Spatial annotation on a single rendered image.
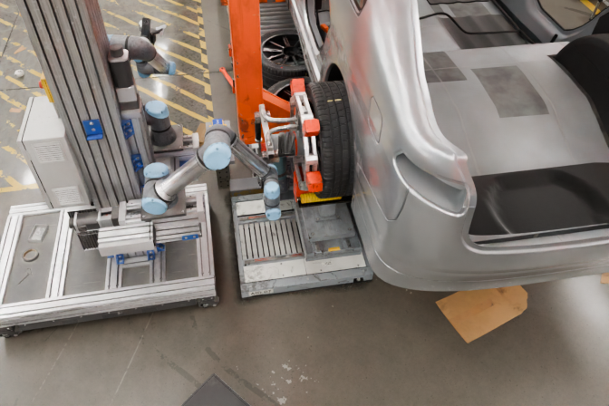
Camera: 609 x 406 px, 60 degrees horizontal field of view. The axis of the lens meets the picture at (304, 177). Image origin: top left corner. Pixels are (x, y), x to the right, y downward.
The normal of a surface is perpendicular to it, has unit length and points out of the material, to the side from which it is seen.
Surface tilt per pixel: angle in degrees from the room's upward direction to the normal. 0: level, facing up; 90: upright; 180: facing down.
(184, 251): 0
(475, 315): 2
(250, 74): 90
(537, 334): 0
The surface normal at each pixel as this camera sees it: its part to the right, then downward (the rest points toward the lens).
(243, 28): 0.18, 0.70
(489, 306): 0.00, -0.69
